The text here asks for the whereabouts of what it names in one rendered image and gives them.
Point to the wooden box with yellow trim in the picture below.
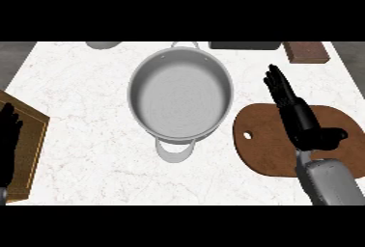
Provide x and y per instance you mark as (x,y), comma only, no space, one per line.
(28,151)

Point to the pale grey round object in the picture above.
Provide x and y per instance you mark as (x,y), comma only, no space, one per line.
(103,44)

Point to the dark grey flat object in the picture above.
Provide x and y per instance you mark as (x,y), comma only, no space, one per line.
(244,45)

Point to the reddish brown block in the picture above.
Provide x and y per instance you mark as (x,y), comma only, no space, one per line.
(306,51)

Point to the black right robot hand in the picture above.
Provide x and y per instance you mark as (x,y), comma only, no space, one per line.
(297,119)

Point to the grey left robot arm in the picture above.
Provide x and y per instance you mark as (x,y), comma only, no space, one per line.
(1,196)

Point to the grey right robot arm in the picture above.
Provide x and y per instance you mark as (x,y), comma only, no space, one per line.
(329,181)

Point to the grey metal pot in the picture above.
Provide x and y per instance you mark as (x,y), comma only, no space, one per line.
(180,96)

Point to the brown wooden cutting board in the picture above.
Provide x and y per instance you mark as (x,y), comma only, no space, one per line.
(266,144)

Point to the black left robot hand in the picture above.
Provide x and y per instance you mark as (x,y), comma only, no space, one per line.
(7,144)

